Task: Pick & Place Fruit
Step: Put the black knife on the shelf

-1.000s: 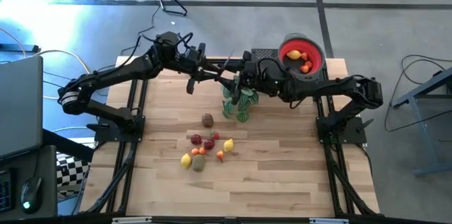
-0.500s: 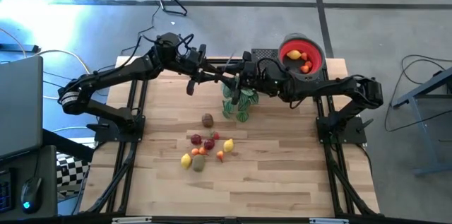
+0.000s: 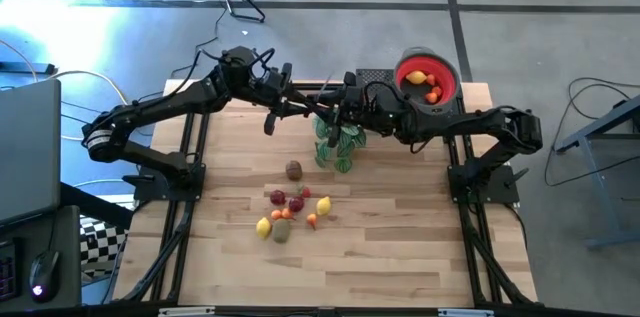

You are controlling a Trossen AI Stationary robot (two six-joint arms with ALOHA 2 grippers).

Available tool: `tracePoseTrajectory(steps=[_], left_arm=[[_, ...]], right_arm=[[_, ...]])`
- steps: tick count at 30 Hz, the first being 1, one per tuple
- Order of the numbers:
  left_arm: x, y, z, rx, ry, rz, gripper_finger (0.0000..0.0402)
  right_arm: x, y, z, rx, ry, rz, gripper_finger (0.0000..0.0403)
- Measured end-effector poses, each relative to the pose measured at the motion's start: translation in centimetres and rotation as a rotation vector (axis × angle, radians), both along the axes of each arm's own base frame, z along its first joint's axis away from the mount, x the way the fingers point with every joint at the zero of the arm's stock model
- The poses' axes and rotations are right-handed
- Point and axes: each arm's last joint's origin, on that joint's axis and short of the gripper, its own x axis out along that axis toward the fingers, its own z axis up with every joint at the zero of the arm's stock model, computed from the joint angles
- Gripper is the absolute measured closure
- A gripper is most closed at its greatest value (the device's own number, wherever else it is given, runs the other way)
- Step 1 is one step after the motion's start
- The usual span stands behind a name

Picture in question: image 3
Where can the silver bracket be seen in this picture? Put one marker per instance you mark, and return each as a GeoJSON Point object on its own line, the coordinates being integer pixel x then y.
{"type": "Point", "coordinates": [465, 313]}
{"type": "Point", "coordinates": [186, 312]}

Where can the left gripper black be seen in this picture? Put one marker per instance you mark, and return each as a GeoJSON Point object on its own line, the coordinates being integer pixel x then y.
{"type": "Point", "coordinates": [280, 94]}

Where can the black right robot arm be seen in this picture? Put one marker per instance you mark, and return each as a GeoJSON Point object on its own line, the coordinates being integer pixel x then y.
{"type": "Point", "coordinates": [465, 122]}

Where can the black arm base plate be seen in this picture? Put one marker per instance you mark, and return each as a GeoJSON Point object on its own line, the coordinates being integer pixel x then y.
{"type": "Point", "coordinates": [502, 189]}
{"type": "Point", "coordinates": [150, 189]}

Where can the dark desk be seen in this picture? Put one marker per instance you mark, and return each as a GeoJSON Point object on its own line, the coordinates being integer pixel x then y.
{"type": "Point", "coordinates": [67, 237]}

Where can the black computer mouse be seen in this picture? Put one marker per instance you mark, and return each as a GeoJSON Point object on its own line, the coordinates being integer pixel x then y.
{"type": "Point", "coordinates": [44, 277]}

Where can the blue grey table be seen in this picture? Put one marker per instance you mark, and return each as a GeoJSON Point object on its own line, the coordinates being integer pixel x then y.
{"type": "Point", "coordinates": [615, 116]}

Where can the black floor bar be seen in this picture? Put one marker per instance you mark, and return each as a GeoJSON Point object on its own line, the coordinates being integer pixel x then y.
{"type": "Point", "coordinates": [30, 68]}

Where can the red grey collapsible bowl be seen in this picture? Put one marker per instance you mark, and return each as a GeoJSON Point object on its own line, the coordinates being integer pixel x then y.
{"type": "Point", "coordinates": [417, 91]}

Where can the green artificial potted plant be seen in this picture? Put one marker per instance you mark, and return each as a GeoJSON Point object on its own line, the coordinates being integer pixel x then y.
{"type": "Point", "coordinates": [345, 154]}

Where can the black stand beam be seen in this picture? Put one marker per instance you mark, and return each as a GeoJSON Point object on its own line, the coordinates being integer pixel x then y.
{"type": "Point", "coordinates": [95, 203]}

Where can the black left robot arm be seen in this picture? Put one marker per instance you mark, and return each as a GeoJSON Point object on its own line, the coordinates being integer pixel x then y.
{"type": "Point", "coordinates": [165, 107]}

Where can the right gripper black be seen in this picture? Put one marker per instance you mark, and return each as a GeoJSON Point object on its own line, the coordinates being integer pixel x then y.
{"type": "Point", "coordinates": [372, 109]}

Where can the brown kiwi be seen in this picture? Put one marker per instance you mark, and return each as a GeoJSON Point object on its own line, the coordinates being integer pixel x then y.
{"type": "Point", "coordinates": [294, 171]}

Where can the dark red plum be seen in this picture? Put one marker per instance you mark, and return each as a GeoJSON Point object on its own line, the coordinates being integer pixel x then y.
{"type": "Point", "coordinates": [296, 204]}
{"type": "Point", "coordinates": [278, 197]}

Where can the backlit keyboard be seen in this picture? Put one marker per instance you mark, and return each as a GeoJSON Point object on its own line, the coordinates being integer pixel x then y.
{"type": "Point", "coordinates": [7, 274]}

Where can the black white checkerboard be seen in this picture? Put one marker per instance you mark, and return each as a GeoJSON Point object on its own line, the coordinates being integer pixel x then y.
{"type": "Point", "coordinates": [100, 244]}

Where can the black perforated metal shelf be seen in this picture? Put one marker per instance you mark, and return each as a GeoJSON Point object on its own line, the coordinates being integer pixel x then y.
{"type": "Point", "coordinates": [375, 76]}

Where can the yellow lemon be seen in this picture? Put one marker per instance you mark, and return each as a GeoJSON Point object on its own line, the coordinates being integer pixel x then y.
{"type": "Point", "coordinates": [263, 228]}
{"type": "Point", "coordinates": [416, 77]}
{"type": "Point", "coordinates": [323, 205]}

